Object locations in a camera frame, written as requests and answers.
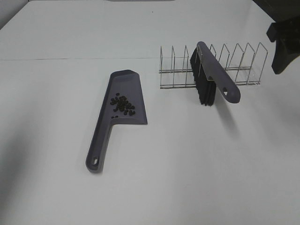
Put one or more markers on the grey hand brush black bristles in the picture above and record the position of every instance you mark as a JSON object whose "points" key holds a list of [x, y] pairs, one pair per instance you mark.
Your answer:
{"points": [[210, 76]]}

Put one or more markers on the chrome wire dish rack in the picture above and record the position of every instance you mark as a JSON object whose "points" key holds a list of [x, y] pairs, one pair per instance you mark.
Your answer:
{"points": [[244, 65]]}

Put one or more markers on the pile of coffee beans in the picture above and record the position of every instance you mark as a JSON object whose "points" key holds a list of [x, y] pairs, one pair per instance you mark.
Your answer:
{"points": [[121, 105]]}

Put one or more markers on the grey plastic dustpan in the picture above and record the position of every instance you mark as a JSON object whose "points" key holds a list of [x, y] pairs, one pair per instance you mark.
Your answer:
{"points": [[127, 83]]}

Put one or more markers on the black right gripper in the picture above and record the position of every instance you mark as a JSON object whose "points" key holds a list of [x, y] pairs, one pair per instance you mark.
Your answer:
{"points": [[285, 30]]}

